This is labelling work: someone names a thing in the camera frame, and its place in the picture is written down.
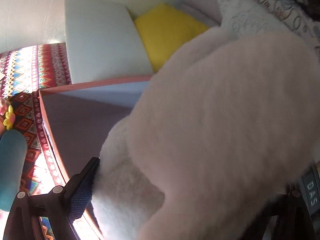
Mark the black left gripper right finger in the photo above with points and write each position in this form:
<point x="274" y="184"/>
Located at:
<point x="293" y="215"/>

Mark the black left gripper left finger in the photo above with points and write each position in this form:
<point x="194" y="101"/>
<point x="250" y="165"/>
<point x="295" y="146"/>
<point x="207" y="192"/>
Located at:
<point x="62" y="206"/>

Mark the white plush toy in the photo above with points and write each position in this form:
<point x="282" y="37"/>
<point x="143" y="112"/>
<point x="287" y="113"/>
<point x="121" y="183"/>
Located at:
<point x="218" y="131"/>

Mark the teal glasses case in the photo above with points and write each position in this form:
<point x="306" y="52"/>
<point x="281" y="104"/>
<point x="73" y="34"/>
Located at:
<point x="12" y="154"/>

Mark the pink storage box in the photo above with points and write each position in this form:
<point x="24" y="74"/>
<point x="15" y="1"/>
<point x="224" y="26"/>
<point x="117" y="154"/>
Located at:
<point x="80" y="123"/>

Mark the yellow flower decoration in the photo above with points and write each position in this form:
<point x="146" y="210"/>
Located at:
<point x="9" y="118"/>

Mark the pink flower decoration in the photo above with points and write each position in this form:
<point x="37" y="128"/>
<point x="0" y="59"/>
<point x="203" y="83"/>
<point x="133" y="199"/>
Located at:
<point x="4" y="106"/>

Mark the patterned red tablecloth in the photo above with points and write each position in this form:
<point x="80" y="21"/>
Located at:
<point x="27" y="71"/>

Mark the white foam block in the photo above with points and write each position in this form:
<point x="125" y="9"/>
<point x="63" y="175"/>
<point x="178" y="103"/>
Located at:
<point x="102" y="42"/>

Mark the yellow pillow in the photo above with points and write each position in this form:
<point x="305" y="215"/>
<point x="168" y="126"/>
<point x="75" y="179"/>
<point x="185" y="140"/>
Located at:
<point x="163" y="30"/>

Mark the floral patterned quilt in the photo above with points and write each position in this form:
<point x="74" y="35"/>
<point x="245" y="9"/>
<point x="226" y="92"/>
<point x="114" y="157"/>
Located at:
<point x="295" y="19"/>

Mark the white lace bedding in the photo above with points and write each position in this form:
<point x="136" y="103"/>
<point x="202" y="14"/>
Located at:
<point x="247" y="17"/>

